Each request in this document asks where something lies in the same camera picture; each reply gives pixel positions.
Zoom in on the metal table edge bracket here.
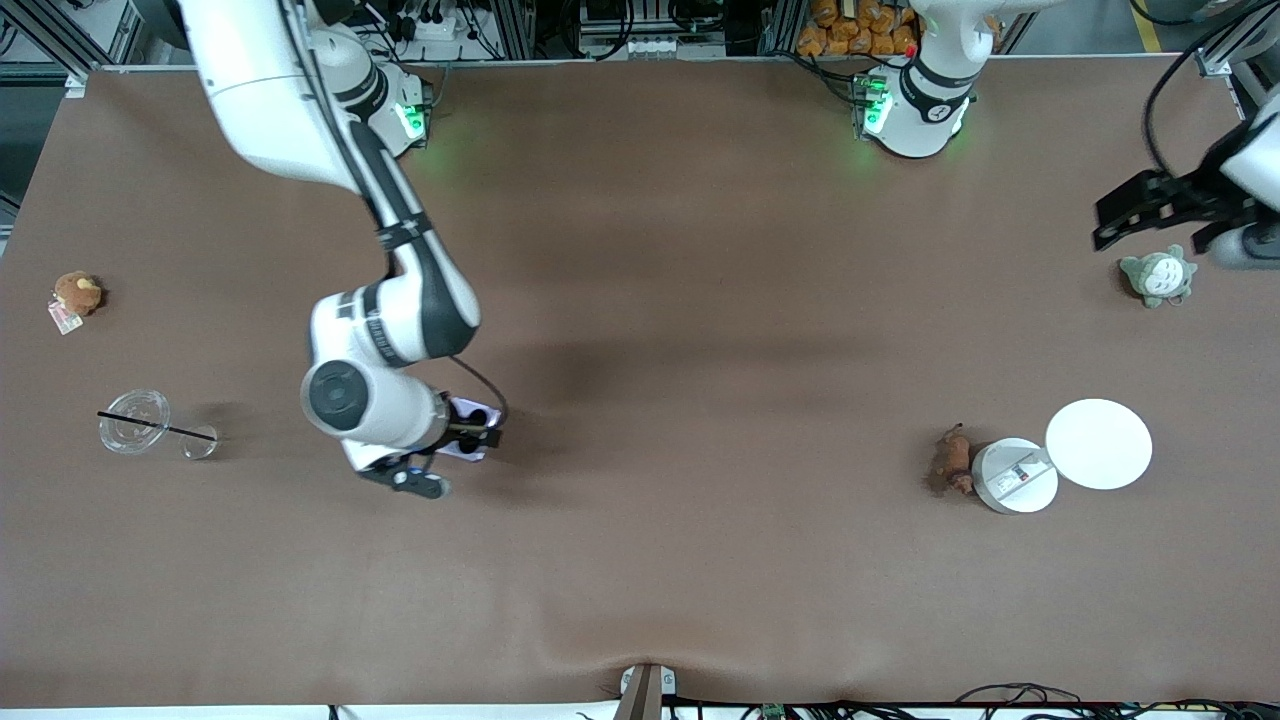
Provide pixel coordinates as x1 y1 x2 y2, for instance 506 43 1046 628
615 663 677 720

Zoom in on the brown plush toy with tag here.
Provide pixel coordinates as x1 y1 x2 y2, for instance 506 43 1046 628
47 271 105 336

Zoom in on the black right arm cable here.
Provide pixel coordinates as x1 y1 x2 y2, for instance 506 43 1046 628
285 0 509 426

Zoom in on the black drinking straw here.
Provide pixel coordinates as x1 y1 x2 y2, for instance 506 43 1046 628
96 410 218 442

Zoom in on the clear plastic cup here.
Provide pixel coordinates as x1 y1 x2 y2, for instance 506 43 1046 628
97 389 219 461

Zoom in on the grey green totoro plush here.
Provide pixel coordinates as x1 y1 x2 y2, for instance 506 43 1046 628
1119 245 1198 309

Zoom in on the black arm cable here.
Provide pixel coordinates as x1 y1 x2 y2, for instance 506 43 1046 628
1143 18 1263 177
285 0 509 426

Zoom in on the power strip with black plugs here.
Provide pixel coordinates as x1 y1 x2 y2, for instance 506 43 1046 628
385 4 483 44

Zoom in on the aluminium frame profile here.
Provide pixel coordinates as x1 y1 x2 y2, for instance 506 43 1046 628
0 0 106 98
1195 0 1280 121

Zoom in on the small brown plush toy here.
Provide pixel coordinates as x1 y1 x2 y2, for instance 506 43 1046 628
930 423 976 498

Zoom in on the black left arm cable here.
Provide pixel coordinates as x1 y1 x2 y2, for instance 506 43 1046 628
1143 18 1263 177

